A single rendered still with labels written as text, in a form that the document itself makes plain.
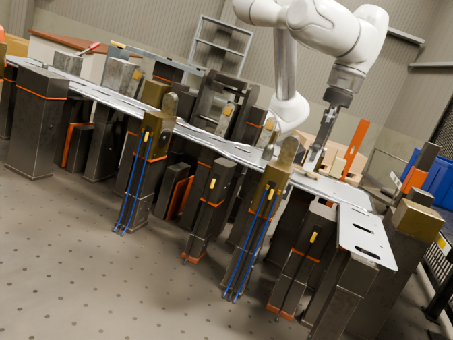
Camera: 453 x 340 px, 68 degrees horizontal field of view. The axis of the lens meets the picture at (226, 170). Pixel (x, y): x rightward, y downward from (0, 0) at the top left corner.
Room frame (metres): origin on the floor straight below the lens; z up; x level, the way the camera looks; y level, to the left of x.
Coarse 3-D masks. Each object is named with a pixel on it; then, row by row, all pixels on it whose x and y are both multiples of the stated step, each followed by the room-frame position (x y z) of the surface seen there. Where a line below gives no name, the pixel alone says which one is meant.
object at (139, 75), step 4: (136, 68) 1.26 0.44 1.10; (140, 68) 1.26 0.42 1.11; (136, 72) 1.25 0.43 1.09; (140, 72) 1.25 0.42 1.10; (144, 72) 1.26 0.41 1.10; (132, 76) 1.25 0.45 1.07; (136, 76) 1.24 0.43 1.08; (140, 76) 1.25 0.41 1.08; (144, 76) 1.27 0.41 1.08; (132, 80) 1.25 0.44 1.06; (136, 80) 1.25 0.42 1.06; (140, 80) 1.25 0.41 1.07; (132, 84) 1.25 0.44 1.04; (136, 84) 1.24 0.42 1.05; (140, 84) 1.25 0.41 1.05; (128, 88) 1.24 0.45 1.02; (132, 88) 1.24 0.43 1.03; (136, 88) 1.24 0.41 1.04; (128, 92) 1.24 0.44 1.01; (132, 92) 1.24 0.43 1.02; (136, 92) 1.24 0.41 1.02; (132, 96) 1.23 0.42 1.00; (136, 96) 1.25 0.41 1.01
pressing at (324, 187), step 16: (16, 64) 1.12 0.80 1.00; (32, 64) 1.23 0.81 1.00; (80, 80) 1.21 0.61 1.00; (96, 96) 1.04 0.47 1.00; (112, 96) 1.12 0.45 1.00; (128, 96) 1.20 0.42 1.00; (128, 112) 1.00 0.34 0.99; (176, 128) 0.98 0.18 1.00; (192, 128) 1.06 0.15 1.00; (208, 144) 0.93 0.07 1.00; (224, 144) 0.98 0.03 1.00; (240, 144) 1.06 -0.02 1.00; (240, 160) 0.88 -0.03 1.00; (256, 160) 0.93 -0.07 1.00; (304, 176) 0.93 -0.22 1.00; (320, 192) 0.83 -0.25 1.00; (336, 192) 0.87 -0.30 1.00; (352, 192) 0.93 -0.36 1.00; (352, 208) 0.80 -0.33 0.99; (368, 208) 0.82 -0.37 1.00
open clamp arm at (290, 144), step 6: (288, 138) 0.79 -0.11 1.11; (294, 138) 0.78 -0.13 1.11; (282, 144) 0.79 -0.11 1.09; (288, 144) 0.79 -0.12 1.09; (294, 144) 0.78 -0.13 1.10; (282, 150) 0.79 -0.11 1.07; (288, 150) 0.79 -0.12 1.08; (294, 150) 0.79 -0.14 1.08; (282, 156) 0.80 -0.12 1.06; (288, 156) 0.79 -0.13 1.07; (294, 156) 0.79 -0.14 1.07; (282, 162) 0.80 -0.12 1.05; (288, 162) 0.79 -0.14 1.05
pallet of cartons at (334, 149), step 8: (304, 136) 6.20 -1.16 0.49; (312, 136) 6.64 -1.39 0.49; (304, 144) 6.02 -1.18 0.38; (328, 144) 6.24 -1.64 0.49; (336, 144) 6.69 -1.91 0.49; (328, 152) 6.08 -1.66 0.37; (336, 152) 6.13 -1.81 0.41; (344, 152) 6.15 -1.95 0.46; (352, 152) 6.25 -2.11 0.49; (328, 160) 6.08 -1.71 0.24; (360, 160) 6.21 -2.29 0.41; (328, 168) 6.10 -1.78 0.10; (352, 168) 6.20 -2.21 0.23; (360, 168) 6.22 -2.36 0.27; (360, 176) 6.23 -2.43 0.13
